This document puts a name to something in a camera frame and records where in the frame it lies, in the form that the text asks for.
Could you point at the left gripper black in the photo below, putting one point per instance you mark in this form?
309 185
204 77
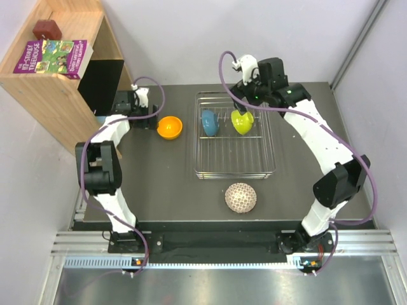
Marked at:
144 124

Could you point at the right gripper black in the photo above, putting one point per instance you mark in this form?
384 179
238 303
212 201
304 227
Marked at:
241 91

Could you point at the lime green bowl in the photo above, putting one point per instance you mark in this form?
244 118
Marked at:
242 123

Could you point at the orange yellow bowl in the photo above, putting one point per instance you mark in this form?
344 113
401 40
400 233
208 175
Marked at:
170 127

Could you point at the blue bowl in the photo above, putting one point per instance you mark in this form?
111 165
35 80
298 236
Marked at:
209 122

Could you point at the patterned beige upturned bowl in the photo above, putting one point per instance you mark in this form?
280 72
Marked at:
240 197

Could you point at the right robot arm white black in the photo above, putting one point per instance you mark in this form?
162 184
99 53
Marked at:
266 82

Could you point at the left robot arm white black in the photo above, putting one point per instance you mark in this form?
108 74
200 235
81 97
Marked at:
99 171

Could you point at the wooden shelf unit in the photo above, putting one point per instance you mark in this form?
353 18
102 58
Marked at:
53 99

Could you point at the purple treehouse book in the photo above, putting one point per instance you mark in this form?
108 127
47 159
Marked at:
68 58

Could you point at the dark red block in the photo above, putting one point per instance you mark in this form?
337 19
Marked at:
47 29

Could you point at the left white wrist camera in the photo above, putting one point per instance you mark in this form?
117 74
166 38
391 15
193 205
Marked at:
140 95

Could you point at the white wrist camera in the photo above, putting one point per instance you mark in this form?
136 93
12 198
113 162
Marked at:
140 95
249 68

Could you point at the metal wire dish rack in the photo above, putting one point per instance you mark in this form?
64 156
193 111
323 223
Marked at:
228 154

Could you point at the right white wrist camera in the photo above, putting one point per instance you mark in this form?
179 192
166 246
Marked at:
249 68

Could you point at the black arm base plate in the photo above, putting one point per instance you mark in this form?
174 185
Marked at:
219 242

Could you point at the aluminium rail frame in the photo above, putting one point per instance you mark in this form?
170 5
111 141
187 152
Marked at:
363 268

